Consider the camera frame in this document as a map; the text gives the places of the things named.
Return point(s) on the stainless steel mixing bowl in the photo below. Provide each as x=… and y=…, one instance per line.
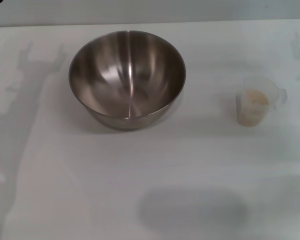
x=127, y=80

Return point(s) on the clear plastic measuring cup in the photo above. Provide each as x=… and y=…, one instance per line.
x=242, y=112

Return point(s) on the uncooked rice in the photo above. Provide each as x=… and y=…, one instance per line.
x=257, y=98

